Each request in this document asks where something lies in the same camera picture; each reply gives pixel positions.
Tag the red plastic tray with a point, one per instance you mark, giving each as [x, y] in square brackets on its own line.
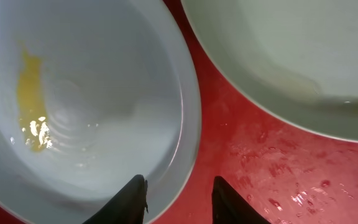
[286, 174]

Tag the mint green round plate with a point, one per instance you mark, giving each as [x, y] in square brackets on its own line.
[295, 59]

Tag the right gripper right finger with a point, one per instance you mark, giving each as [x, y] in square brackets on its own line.
[229, 207]

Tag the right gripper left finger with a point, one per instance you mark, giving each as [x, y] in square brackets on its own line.
[126, 207]

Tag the light blue round plate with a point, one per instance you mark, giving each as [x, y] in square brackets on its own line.
[93, 93]

